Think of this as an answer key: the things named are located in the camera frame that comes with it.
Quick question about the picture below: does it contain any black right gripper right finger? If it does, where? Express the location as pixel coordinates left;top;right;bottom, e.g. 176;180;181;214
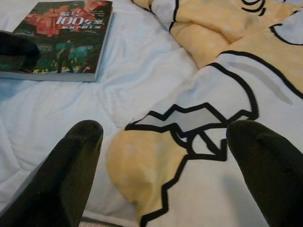
226;119;303;227

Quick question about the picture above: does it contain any yellow cartoon egg blanket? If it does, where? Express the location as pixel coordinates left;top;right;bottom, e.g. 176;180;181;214
105;0;303;227

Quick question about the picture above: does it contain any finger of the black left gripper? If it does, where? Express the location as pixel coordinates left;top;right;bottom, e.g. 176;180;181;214
0;30;41;73

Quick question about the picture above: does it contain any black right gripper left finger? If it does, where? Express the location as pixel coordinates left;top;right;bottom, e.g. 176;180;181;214
0;119;104;227

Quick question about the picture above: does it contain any dark paperback book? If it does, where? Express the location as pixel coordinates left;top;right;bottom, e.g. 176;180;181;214
0;0;114;84

